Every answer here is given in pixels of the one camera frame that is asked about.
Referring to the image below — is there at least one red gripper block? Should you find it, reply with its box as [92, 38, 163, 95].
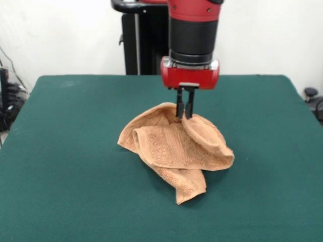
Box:
[160, 56, 221, 119]

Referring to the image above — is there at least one tan terry towel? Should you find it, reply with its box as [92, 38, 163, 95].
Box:
[117, 102, 235, 205]

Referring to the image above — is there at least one dark green table cloth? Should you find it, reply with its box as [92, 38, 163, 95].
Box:
[0, 74, 323, 242]

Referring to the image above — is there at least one black office chair base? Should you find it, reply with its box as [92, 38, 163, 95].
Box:
[303, 87, 323, 119]

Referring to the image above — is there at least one black electronics box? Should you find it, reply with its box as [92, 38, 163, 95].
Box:
[0, 67, 18, 132]

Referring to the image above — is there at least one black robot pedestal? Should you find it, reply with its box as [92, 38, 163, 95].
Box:
[110, 0, 171, 76]

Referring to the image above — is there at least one grey wall cable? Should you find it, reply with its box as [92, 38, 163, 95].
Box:
[0, 46, 28, 91]

